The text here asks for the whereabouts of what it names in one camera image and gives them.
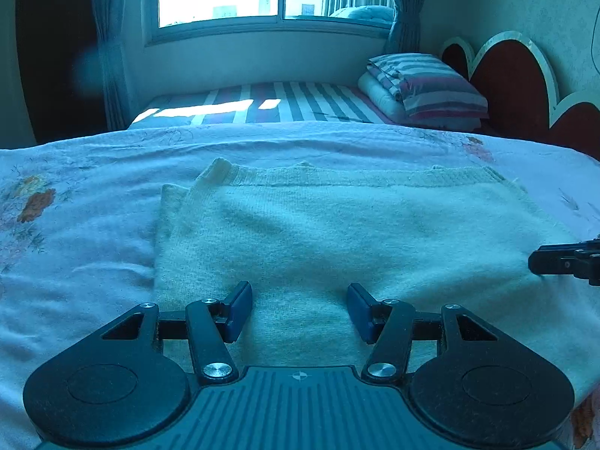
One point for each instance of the white folded quilt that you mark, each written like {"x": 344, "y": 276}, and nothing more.
{"x": 379, "y": 93}

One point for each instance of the blue quilt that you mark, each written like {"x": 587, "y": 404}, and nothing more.
{"x": 365, "y": 13}

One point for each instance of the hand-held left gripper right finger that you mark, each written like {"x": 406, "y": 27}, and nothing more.
{"x": 358, "y": 310}

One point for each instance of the red scalloped headboard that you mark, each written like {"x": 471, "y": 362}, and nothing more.
{"x": 513, "y": 84}

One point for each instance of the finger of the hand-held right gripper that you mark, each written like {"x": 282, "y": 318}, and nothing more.
{"x": 551, "y": 261}

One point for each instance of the cream knitted sweater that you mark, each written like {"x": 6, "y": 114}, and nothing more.
{"x": 328, "y": 239}

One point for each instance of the floral bed sheet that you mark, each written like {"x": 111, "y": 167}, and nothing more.
{"x": 79, "y": 267}

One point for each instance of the striped pillow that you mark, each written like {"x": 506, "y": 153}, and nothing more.
{"x": 436, "y": 86}

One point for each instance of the dark wooden wardrobe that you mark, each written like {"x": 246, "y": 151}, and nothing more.
{"x": 51, "y": 56}

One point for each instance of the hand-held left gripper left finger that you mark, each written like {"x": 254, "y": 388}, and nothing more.
{"x": 240, "y": 309}

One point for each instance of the blue curtain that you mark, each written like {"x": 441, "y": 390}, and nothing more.
{"x": 115, "y": 56}
{"x": 408, "y": 14}

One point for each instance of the striped mattress sheet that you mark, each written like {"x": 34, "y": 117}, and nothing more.
{"x": 300, "y": 101}

